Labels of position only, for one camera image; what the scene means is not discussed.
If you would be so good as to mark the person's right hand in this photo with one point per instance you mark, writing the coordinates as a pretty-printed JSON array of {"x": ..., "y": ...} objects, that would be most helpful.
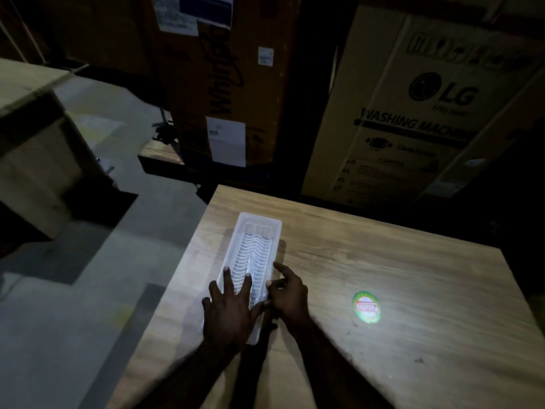
[{"x": 293, "y": 302}]

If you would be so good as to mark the person's left hand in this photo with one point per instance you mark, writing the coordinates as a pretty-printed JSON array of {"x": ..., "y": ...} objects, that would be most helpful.
[{"x": 230, "y": 315}]

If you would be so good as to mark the person's right thumb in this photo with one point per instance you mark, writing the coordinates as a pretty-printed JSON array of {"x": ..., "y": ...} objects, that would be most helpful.
[{"x": 275, "y": 284}]

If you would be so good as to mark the person's left little finger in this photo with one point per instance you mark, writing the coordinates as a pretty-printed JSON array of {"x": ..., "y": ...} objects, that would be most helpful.
[{"x": 207, "y": 306}]

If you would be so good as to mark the person's left middle finger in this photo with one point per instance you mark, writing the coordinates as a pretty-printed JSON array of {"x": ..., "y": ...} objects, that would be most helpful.
[{"x": 228, "y": 281}]

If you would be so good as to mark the person's left thumb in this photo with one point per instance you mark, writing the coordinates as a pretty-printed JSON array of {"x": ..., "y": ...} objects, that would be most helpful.
[{"x": 260, "y": 308}]

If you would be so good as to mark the clear plastic ribbed tray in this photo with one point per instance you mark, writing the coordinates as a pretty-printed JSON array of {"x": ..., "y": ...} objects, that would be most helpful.
[{"x": 253, "y": 247}]

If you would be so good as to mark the person's right forearm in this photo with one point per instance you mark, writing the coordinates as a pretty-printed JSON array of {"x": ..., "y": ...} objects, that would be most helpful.
[{"x": 336, "y": 370}]

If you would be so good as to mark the person's left forearm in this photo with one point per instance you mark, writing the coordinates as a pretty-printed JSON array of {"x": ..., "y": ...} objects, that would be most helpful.
[{"x": 191, "y": 379}]

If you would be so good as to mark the green red oval sticker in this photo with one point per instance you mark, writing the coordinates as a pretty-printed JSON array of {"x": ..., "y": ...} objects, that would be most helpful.
[{"x": 366, "y": 307}]

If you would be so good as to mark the wooden pallet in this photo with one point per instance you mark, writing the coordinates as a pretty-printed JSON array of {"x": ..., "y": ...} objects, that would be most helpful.
[{"x": 161, "y": 157}]

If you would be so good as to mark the black metal stand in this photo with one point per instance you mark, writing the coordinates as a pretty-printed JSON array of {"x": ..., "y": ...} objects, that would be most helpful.
[{"x": 165, "y": 127}]

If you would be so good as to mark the tall orange-brown cardboard box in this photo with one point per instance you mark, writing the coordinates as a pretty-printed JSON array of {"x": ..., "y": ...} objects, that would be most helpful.
[{"x": 230, "y": 80}]

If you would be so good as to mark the large brown printed cardboard box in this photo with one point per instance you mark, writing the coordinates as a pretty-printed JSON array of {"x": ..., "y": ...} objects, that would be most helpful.
[{"x": 408, "y": 106}]

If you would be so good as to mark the light wooden cabinet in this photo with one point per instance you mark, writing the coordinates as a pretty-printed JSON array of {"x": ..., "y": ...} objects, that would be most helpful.
[{"x": 34, "y": 157}]

